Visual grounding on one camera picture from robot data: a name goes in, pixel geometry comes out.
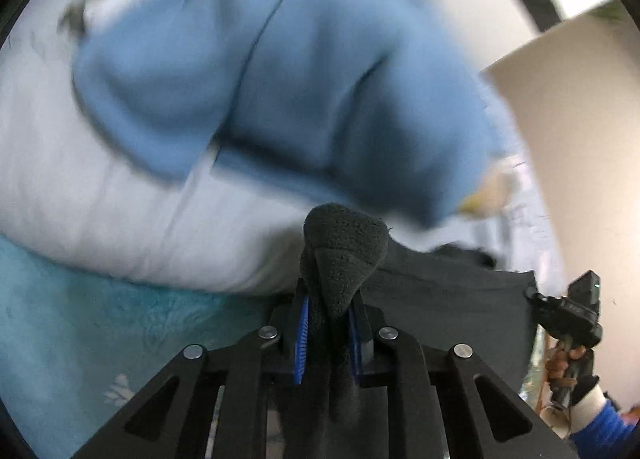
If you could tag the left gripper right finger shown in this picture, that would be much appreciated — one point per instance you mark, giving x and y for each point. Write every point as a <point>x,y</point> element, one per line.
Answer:
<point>443,404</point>

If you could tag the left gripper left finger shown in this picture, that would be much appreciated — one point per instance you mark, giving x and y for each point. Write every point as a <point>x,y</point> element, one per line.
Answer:
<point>211,403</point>

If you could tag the black and white zip jacket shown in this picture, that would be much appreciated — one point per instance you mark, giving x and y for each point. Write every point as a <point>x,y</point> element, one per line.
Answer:
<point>442,298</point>

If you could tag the blue and white sleeve forearm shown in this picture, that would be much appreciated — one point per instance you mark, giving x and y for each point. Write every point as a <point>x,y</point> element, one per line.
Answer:
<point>597,429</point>

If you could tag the right hand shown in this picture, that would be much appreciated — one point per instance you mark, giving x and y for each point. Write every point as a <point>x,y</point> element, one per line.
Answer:
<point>559,361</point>

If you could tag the beige fluffy garment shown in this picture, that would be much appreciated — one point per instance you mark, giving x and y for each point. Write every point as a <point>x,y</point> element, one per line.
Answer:
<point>499,186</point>

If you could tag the teal textured blanket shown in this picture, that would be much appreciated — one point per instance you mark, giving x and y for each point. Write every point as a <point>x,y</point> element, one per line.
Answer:
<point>75,346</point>

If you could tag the grey-blue floral duvet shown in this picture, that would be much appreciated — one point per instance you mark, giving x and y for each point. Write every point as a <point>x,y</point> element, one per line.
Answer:
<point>67,195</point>

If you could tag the light blue fleece garment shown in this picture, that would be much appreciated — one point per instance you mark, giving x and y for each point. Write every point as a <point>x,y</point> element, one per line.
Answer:
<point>367,102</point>

